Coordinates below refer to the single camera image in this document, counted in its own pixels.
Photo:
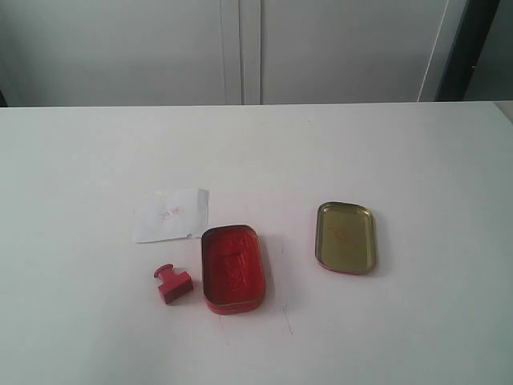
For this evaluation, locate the white paper sheet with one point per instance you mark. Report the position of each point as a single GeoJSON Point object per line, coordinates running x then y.
{"type": "Point", "coordinates": [170, 215]}

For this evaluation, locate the red ink pad tin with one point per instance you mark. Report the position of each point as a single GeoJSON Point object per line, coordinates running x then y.
{"type": "Point", "coordinates": [233, 275]}

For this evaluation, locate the gold tin lid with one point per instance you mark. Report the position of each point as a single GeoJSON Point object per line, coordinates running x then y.
{"type": "Point", "coordinates": [345, 239]}

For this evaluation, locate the red stamp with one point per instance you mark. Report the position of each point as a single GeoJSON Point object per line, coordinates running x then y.
{"type": "Point", "coordinates": [173, 285]}

